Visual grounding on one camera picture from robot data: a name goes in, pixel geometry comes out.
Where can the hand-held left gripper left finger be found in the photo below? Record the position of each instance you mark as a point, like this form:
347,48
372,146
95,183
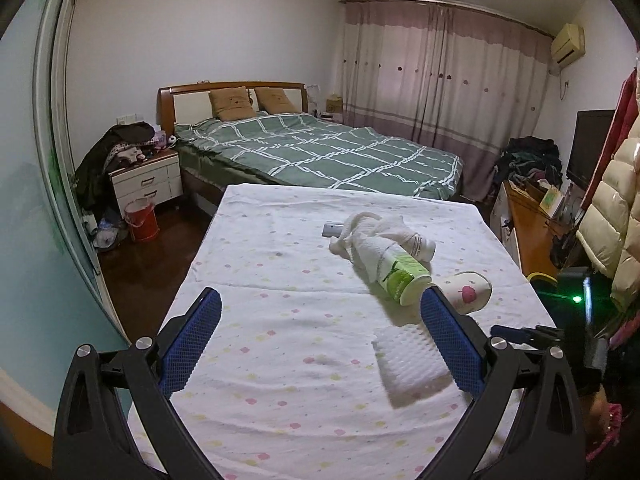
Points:
192,340

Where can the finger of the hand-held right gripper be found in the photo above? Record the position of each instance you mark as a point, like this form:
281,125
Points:
530,335

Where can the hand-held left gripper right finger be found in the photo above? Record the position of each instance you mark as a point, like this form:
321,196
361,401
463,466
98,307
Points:
447,335

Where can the white sponge block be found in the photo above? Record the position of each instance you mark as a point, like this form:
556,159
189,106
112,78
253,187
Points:
410,360

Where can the black bin with yellow rim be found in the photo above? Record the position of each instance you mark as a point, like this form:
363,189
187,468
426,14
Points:
540,276

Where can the white bottle with green label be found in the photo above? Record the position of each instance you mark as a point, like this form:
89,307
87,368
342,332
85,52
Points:
400,275

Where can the small white bottle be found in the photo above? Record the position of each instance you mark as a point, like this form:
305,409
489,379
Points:
422,247

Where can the white knotted cloth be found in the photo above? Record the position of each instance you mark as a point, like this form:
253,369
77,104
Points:
365,230

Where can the white dotted tablecloth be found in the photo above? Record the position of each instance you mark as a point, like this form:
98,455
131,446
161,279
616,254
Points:
280,310

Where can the wooden desk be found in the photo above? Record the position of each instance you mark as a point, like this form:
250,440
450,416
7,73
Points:
530,230

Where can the cream puffer jacket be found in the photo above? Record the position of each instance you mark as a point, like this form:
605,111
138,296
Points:
615,220

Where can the red bucket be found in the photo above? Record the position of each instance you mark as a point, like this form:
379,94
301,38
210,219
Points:
142,222

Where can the plastic bags clutter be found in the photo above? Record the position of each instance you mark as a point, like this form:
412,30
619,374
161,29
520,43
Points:
105,235

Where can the white nightstand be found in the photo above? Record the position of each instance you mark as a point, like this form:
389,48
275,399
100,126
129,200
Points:
147,182

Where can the pile of clothes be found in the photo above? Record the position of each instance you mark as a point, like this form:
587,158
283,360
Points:
530,160

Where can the black television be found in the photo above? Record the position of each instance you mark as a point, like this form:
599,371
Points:
590,145

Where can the dark clothes heap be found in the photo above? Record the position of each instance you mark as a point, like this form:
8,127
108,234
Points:
95,170

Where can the white plush toy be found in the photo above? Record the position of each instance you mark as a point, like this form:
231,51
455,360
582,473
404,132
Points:
130,152

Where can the pink tissue box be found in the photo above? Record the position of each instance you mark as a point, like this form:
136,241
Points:
159,139

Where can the sliding wardrobe door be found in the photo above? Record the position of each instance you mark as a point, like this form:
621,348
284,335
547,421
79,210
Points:
30,210

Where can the dark red coat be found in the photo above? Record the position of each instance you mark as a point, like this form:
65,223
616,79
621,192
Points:
625,110

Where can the green checked duvet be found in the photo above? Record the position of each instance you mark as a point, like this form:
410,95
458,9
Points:
325,155

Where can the wooden bed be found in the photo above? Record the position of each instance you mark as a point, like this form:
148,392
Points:
187,110

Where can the brown bear-face pillow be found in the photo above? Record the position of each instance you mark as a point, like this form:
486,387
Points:
227,105
275,101

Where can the pink and white curtain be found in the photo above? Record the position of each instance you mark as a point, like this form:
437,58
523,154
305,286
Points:
440,85

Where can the yellowed air conditioner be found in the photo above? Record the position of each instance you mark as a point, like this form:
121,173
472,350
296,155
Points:
567,42

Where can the wall socket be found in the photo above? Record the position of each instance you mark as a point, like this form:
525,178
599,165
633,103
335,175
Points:
125,120

